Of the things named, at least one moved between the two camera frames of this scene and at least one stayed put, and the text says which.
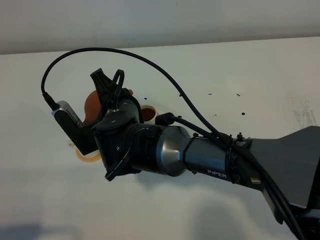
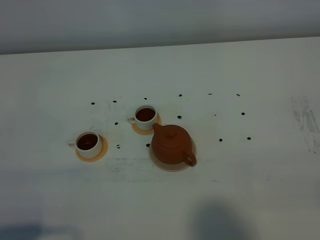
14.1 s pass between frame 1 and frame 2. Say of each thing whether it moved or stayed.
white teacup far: stayed
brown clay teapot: moved
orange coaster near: stayed
